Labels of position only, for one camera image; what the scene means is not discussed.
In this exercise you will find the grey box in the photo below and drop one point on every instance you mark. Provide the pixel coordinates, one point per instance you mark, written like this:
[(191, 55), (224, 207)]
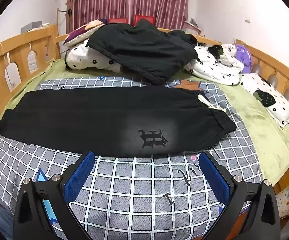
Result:
[(33, 27)]

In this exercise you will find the wooden bed frame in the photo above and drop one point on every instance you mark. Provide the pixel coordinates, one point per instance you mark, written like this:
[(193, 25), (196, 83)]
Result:
[(22, 45)]

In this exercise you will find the dark green jacket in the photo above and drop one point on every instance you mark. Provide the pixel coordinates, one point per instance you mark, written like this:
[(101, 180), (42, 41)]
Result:
[(144, 47)]

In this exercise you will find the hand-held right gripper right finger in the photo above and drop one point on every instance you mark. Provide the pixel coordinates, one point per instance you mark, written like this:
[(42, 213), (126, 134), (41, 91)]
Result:
[(214, 177)]

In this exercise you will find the pink framed board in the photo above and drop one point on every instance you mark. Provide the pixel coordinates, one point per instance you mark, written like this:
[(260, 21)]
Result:
[(192, 26)]

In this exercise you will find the black pants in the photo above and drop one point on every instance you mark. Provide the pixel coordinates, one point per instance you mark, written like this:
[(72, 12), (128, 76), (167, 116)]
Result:
[(84, 120)]

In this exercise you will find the white floral quilt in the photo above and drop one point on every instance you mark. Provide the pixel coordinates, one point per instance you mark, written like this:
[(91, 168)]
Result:
[(94, 57)]

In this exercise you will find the purple plush toy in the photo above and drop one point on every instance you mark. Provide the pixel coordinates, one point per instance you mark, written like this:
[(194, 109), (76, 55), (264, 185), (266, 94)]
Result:
[(244, 55)]

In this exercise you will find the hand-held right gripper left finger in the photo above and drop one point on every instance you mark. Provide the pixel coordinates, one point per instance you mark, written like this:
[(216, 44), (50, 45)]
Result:
[(80, 177)]

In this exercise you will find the purple patterned pillow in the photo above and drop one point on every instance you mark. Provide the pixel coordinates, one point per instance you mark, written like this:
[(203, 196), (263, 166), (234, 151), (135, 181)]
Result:
[(84, 33)]

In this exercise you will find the white floral pillow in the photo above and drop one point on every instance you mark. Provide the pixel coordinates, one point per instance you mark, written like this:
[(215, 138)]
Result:
[(272, 97)]

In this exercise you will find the grey checked blanket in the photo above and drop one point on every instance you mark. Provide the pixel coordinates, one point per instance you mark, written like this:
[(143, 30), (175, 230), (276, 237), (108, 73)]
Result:
[(134, 192)]

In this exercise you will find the wooden coat rack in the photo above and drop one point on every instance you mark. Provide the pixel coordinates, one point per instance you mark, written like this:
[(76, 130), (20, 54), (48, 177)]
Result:
[(58, 21)]

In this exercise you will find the green bed sheet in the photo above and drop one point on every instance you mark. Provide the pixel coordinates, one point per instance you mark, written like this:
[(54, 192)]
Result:
[(259, 135)]

